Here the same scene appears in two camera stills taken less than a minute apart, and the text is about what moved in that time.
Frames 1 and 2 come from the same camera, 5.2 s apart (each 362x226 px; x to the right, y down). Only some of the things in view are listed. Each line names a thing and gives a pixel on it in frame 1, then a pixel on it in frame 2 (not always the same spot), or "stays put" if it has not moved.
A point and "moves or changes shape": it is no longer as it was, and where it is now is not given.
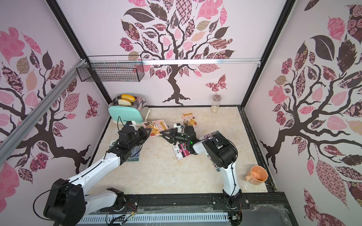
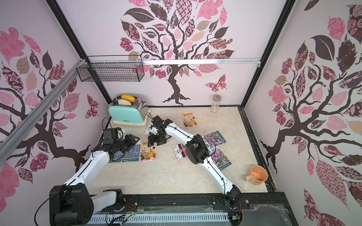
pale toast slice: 124,102 stays put
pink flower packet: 180,150 stays put
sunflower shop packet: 189,118 stays put
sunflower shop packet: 157,126 moves or changes shape
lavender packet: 135,154 stays put
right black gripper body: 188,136 -> 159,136
